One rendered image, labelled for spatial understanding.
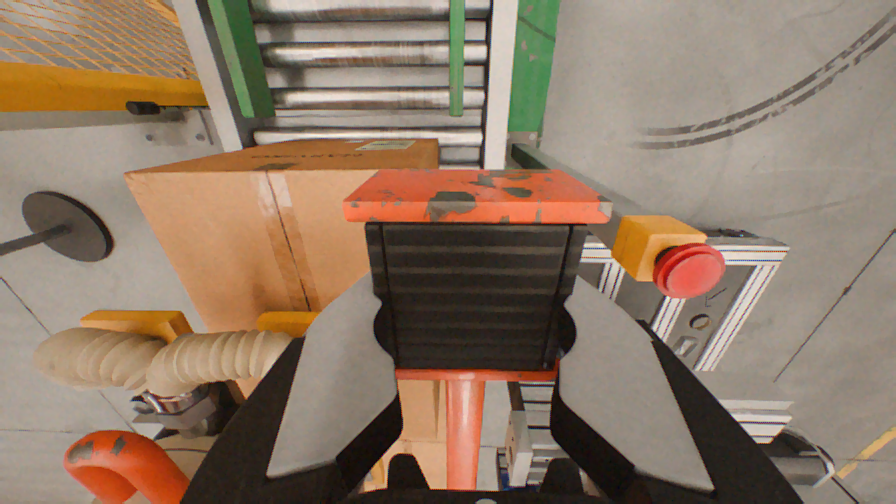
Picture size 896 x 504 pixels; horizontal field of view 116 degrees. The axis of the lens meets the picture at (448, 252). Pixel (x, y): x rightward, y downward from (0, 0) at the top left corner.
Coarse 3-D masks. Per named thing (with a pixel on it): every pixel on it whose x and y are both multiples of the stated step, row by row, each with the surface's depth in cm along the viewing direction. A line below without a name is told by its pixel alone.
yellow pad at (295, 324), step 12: (276, 312) 30; (288, 312) 30; (300, 312) 30; (312, 312) 30; (264, 324) 29; (276, 324) 29; (288, 324) 29; (300, 324) 29; (300, 336) 30; (372, 468) 42; (384, 468) 45; (372, 480) 44; (384, 480) 45
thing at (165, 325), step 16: (80, 320) 30; (96, 320) 29; (112, 320) 29; (128, 320) 29; (144, 320) 29; (160, 320) 29; (176, 320) 30; (160, 336) 30; (176, 336) 30; (144, 400) 31
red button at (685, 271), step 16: (656, 256) 35; (672, 256) 31; (688, 256) 30; (704, 256) 30; (720, 256) 31; (656, 272) 32; (672, 272) 31; (688, 272) 31; (704, 272) 31; (720, 272) 31; (672, 288) 32; (688, 288) 32; (704, 288) 32
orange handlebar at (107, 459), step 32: (448, 384) 15; (480, 384) 15; (448, 416) 16; (480, 416) 16; (96, 448) 19; (128, 448) 20; (160, 448) 22; (448, 448) 18; (96, 480) 21; (128, 480) 20; (160, 480) 21; (448, 480) 20
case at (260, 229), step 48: (288, 144) 64; (336, 144) 62; (384, 144) 60; (432, 144) 59; (144, 192) 38; (192, 192) 38; (240, 192) 38; (288, 192) 38; (336, 192) 37; (192, 240) 41; (240, 240) 41; (288, 240) 41; (336, 240) 41; (192, 288) 46; (240, 288) 45; (288, 288) 45; (336, 288) 45; (240, 384) 56; (432, 384) 55; (432, 432) 62
